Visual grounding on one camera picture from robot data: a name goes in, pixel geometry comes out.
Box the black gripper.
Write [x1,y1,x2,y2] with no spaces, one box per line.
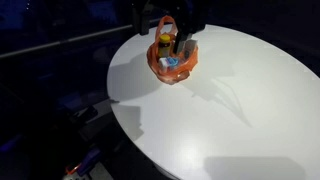
[131,0,206,55]

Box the brown bottle with yellow cap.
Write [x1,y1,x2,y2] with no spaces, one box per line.
[157,33,172,60]

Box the white bottle with white cap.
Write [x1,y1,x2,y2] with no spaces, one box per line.
[183,38,199,58]

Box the blue white mint package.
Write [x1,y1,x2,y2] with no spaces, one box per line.
[158,56,180,73]

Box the orange plastic bag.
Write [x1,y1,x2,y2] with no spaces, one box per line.
[146,15,200,86]

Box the blue purple tool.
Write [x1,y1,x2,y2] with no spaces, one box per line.
[77,147,103,177]

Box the small orange object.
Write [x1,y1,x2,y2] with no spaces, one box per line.
[64,162,82,176]

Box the grey metal rail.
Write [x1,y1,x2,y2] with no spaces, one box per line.
[0,23,135,60]

